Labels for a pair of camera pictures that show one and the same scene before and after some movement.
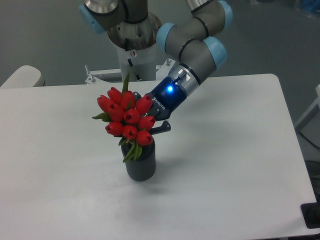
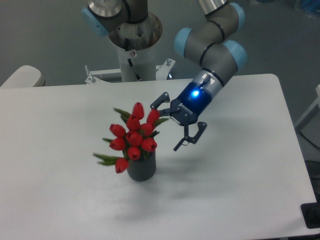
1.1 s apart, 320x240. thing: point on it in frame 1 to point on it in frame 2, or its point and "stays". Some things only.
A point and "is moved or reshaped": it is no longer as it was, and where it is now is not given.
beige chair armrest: x=25 y=76 stays
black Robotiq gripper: x=166 y=99 to x=194 y=100
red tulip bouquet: x=128 y=118 is moved or reshaped
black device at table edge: x=311 y=213 stays
